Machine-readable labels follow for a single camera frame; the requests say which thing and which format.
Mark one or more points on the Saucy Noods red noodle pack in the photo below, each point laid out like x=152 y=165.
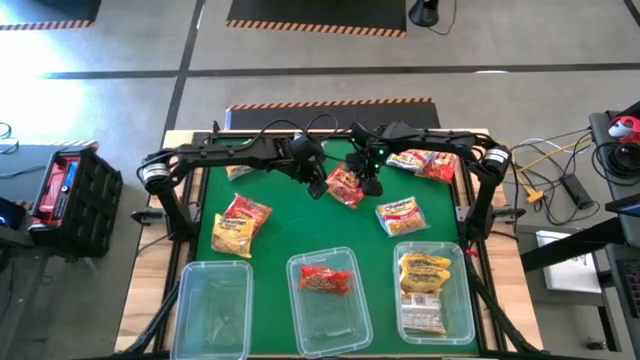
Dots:
x=440 y=167
x=252 y=207
x=342 y=189
x=325 y=281

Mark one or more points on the black device with blue light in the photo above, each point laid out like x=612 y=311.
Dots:
x=10 y=220

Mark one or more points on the black keyboard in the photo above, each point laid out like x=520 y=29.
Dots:
x=632 y=290

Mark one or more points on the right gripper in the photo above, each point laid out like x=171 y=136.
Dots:
x=382 y=147

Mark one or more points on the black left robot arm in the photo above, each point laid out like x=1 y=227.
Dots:
x=225 y=155

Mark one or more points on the black desk frame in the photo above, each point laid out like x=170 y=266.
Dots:
x=570 y=243

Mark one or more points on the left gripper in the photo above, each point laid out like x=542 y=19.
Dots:
x=297 y=162

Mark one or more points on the silver metal bracket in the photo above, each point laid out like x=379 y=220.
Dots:
x=462 y=214

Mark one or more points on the black and red tool case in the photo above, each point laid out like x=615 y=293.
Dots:
x=85 y=200

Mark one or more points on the red and white device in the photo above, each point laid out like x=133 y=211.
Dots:
x=622 y=129

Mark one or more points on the green table mat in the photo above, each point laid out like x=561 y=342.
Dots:
x=310 y=230

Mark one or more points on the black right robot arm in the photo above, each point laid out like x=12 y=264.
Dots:
x=450 y=140

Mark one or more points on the small red tag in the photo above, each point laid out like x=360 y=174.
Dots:
x=470 y=251

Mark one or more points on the clear plastic bin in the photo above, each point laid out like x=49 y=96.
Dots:
x=460 y=300
x=212 y=310
x=330 y=325

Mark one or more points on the black aluminium table frame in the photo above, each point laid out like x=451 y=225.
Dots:
x=186 y=248

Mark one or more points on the Maruchan creamy chicken ramen pack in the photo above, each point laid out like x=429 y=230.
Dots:
x=422 y=312
x=424 y=281
x=424 y=260
x=231 y=237

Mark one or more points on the white board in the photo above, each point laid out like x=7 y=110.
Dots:
x=570 y=267

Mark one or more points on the black stand base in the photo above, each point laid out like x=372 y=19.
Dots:
x=424 y=12

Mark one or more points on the black side desk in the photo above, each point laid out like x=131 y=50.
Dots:
x=600 y=127

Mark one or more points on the black power adapter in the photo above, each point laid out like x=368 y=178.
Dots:
x=576 y=190

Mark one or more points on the black hazard-striped floor mat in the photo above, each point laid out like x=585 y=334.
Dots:
x=315 y=12
x=330 y=117
x=20 y=170
x=50 y=10

